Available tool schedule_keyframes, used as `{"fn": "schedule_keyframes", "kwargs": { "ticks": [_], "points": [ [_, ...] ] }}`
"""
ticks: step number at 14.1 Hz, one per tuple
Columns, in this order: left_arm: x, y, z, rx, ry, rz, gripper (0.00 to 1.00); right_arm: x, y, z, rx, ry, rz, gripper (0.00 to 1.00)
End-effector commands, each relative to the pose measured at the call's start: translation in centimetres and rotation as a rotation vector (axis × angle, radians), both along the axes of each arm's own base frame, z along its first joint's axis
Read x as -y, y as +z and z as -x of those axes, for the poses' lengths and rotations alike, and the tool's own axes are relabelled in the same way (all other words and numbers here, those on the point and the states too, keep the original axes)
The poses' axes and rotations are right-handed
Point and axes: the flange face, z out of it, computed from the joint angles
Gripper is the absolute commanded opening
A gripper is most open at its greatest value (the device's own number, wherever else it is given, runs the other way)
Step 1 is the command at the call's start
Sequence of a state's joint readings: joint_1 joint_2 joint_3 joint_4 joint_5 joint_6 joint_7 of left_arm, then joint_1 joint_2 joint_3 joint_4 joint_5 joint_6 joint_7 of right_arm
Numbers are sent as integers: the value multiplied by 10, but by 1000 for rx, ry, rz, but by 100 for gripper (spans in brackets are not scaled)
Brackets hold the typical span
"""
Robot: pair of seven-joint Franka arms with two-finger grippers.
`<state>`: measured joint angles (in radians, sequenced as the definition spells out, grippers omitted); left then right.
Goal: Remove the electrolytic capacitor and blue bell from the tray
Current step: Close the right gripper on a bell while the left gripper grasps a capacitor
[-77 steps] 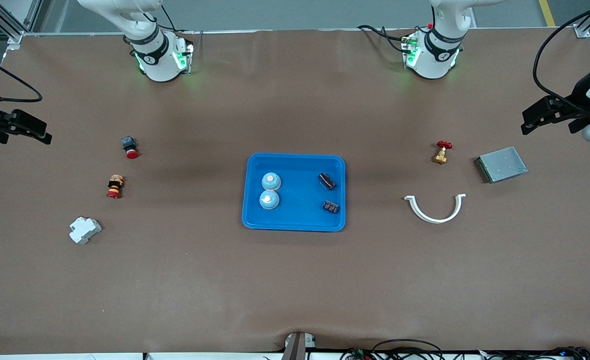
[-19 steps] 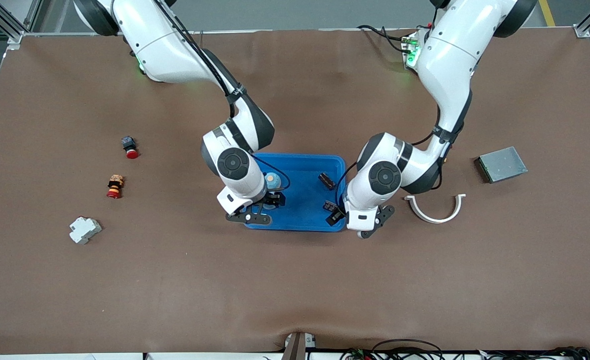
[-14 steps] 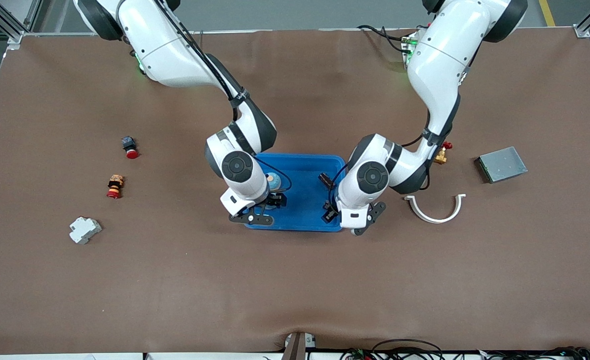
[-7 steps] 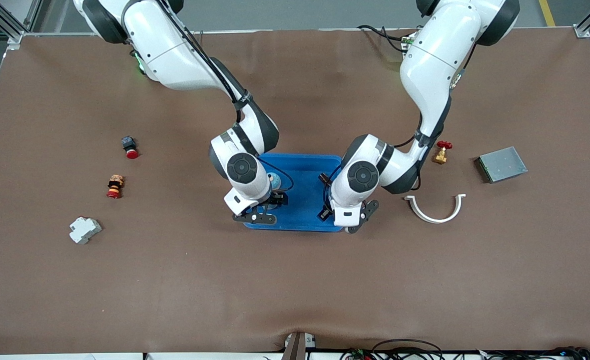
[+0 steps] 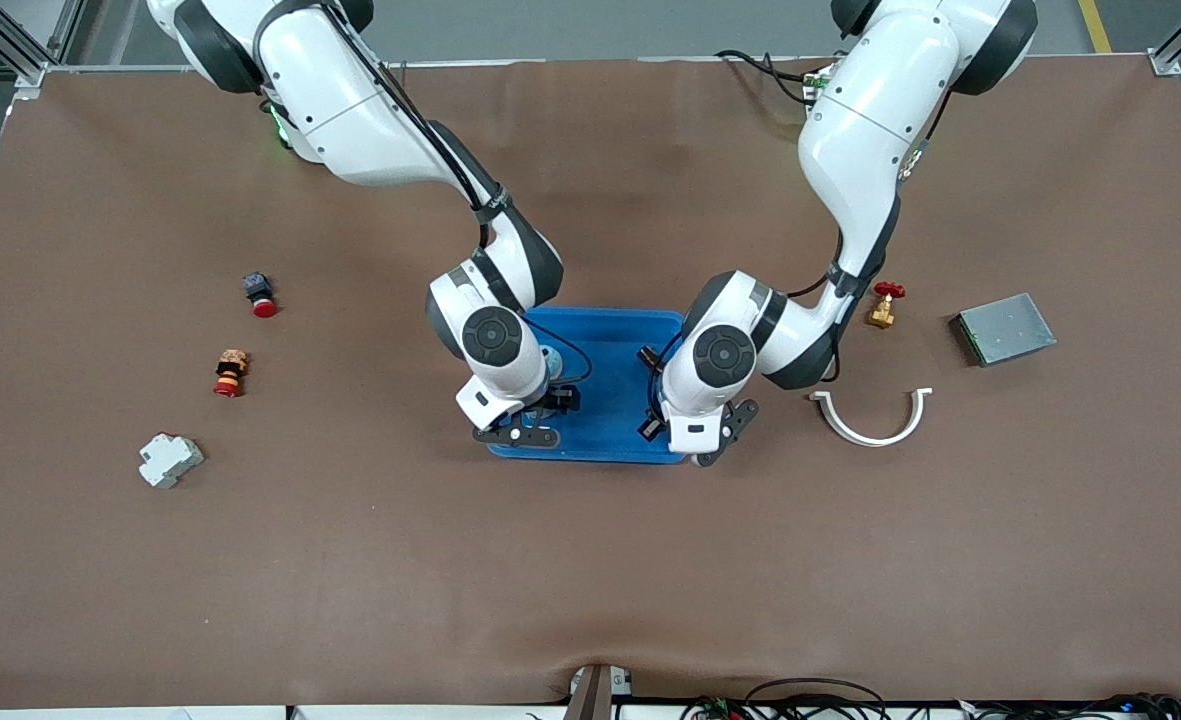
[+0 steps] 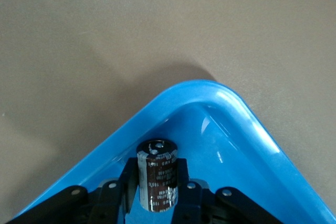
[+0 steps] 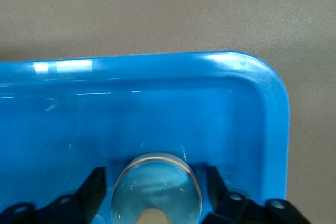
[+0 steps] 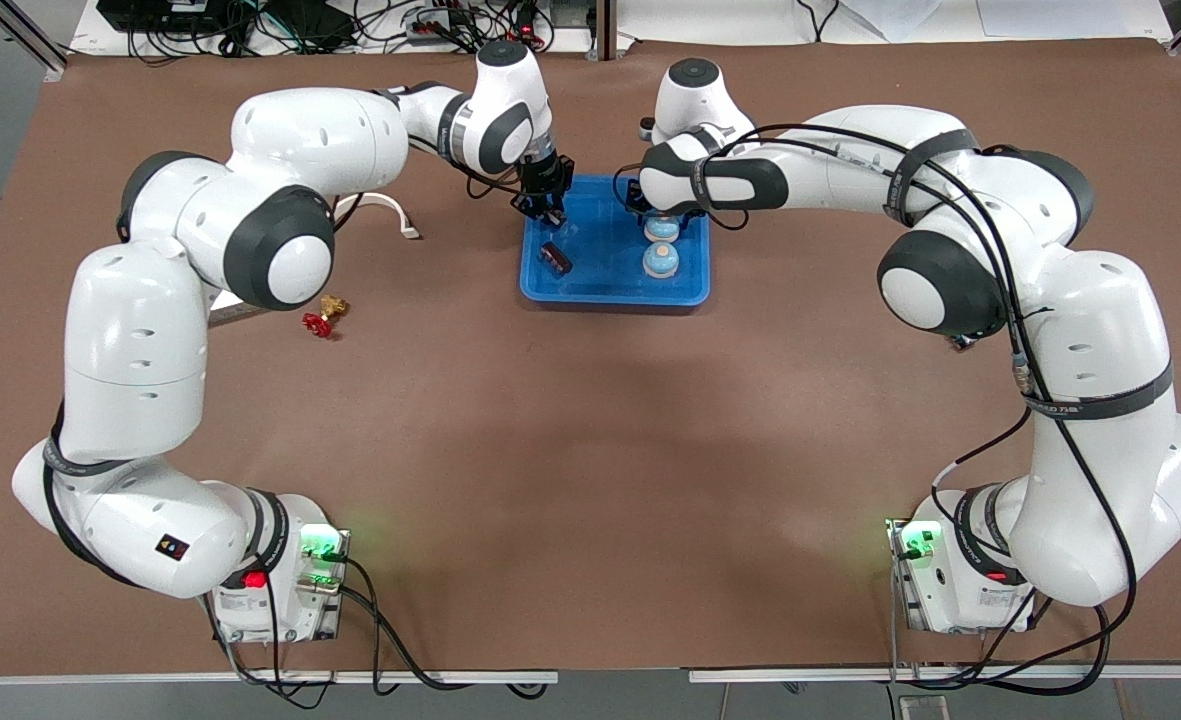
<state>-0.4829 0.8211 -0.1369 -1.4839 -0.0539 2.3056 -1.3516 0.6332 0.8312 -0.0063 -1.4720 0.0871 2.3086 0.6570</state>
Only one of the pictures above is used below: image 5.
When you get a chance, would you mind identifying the blue plastic tray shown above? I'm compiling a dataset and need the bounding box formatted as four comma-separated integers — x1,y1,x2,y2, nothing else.
483,306,694,466

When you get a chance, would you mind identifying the white semicircular pipe clamp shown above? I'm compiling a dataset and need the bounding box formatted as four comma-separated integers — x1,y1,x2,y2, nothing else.
810,388,934,448

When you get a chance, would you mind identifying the red mushroom push button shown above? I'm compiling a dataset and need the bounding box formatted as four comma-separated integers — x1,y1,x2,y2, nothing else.
242,272,280,320

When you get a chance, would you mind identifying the silver metal box module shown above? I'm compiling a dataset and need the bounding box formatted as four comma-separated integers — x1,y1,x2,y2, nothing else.
950,292,1059,368

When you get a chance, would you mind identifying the white circuit breaker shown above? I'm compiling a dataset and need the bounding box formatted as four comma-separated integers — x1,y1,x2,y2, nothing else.
138,432,205,490

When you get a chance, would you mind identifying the brass valve red handle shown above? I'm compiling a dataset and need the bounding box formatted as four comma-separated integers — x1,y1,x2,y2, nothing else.
867,281,907,330

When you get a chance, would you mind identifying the black looped cable bundle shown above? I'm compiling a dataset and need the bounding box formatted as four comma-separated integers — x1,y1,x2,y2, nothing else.
680,678,891,720

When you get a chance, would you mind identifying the red yellow stacked switch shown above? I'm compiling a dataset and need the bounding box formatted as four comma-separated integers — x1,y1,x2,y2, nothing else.
213,349,251,399

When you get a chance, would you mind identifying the grey table edge bracket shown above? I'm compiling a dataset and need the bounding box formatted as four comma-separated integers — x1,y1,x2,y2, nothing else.
565,663,636,720

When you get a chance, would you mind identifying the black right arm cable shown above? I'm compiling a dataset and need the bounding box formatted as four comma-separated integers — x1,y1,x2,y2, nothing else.
345,10,593,386

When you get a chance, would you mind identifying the black cable behind table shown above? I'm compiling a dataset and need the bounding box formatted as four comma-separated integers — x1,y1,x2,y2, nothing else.
715,48,821,106

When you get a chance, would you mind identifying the black tangled cable bundle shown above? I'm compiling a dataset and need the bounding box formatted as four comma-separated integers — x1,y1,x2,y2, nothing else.
960,692,1181,720

